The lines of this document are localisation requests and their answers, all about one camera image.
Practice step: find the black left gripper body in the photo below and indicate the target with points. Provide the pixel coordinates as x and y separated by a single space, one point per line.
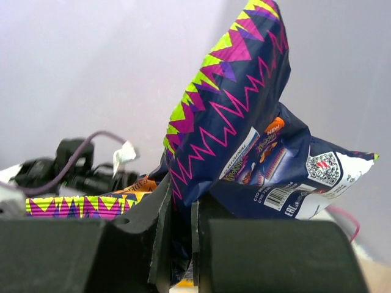
82 175

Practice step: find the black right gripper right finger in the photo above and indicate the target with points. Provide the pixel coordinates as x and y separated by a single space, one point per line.
201 212

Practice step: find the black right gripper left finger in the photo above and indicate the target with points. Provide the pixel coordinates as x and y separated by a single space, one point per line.
143 236

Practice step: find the blue purple snack bag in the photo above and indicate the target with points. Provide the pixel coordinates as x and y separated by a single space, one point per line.
232 138

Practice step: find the pink beige paper bag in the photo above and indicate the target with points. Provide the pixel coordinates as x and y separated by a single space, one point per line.
376 274

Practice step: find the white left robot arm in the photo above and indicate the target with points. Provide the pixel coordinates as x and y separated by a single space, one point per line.
13 197

